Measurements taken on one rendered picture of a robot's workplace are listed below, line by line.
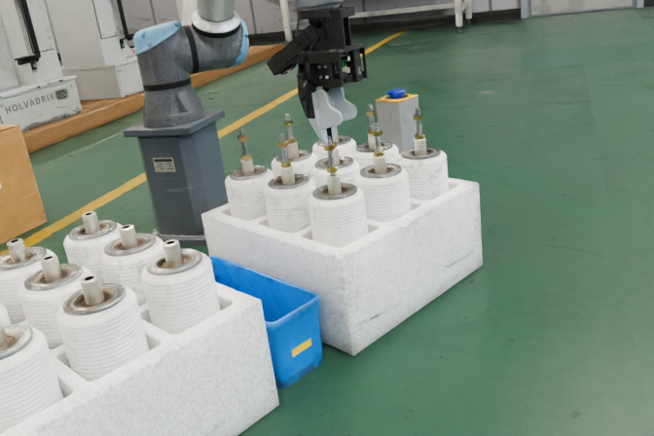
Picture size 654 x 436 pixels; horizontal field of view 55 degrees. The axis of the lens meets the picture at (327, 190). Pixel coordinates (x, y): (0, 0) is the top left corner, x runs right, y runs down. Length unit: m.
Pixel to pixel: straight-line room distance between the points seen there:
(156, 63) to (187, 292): 0.80
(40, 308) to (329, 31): 0.55
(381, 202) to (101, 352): 0.53
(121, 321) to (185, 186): 0.79
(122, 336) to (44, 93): 2.57
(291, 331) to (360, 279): 0.14
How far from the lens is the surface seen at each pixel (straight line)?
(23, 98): 3.23
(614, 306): 1.21
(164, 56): 1.55
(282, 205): 1.11
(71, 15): 3.86
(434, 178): 1.19
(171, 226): 1.64
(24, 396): 0.80
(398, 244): 1.08
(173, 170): 1.57
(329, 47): 0.97
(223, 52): 1.58
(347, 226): 1.03
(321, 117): 1.00
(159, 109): 1.56
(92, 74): 3.84
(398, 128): 1.43
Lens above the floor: 0.60
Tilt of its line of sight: 19 degrees down
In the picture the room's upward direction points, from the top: 7 degrees counter-clockwise
